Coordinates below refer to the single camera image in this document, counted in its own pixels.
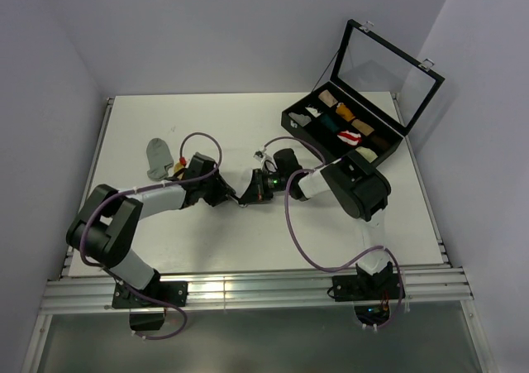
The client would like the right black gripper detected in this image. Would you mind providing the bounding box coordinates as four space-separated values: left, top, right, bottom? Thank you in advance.
241 169 289 205

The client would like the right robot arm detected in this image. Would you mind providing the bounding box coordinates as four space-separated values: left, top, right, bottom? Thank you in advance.
236 148 393 299

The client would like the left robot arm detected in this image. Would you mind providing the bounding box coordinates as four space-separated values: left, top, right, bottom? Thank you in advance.
66 153 235 306

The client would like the mustard yellow sock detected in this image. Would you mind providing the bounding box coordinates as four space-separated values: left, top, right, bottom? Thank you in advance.
173 162 186 175

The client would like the grey white rolled sock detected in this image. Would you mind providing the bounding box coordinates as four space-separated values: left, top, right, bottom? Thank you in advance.
288 112 312 128

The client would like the white black rolled sock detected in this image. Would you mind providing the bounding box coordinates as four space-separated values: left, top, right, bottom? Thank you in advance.
306 107 322 117

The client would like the teal rolled sock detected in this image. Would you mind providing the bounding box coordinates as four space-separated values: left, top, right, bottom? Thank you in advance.
320 114 340 133

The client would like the red white striped sock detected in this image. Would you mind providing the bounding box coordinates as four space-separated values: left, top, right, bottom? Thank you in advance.
337 131 362 146

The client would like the orange rolled sock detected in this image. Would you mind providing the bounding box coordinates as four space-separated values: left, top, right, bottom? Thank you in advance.
336 103 356 122

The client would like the beige rolled sock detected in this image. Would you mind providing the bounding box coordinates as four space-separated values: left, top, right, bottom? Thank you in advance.
318 90 338 108

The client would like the cream rolled sock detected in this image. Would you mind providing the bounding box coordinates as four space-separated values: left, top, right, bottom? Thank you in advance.
355 146 378 163

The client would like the tan rolled sock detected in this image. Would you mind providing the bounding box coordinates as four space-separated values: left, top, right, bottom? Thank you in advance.
351 119 374 136

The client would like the brown rolled sock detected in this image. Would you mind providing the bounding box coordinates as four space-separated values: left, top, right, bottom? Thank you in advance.
370 135 391 151

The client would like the black compartment box with lid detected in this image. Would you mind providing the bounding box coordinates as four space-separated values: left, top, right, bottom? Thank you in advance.
281 19 445 165

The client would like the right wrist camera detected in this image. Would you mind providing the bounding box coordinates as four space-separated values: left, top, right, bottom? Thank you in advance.
254 150 267 161

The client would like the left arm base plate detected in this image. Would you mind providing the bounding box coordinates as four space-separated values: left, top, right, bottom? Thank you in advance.
112 281 188 309

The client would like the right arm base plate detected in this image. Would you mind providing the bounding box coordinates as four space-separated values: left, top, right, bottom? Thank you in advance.
331 273 406 302

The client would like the aluminium frame rail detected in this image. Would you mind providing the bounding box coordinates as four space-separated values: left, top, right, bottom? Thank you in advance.
39 268 474 315

